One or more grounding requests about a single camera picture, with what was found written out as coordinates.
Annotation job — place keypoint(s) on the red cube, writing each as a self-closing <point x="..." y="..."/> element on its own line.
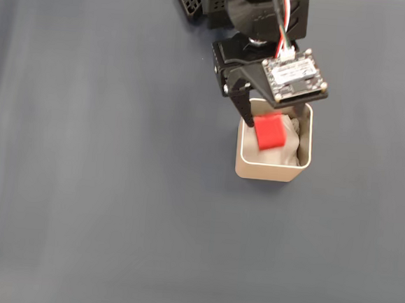
<point x="270" y="132"/>

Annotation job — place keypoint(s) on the dark blue mat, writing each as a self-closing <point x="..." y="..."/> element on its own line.
<point x="115" y="186"/>

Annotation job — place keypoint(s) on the white crumpled tissue paper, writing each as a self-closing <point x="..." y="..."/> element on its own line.
<point x="279" y="157"/>

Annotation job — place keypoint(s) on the camera circuit board with mount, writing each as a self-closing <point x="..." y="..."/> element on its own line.
<point x="292" y="76"/>

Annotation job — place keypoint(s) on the beige square box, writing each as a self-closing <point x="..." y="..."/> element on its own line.
<point x="267" y="172"/>

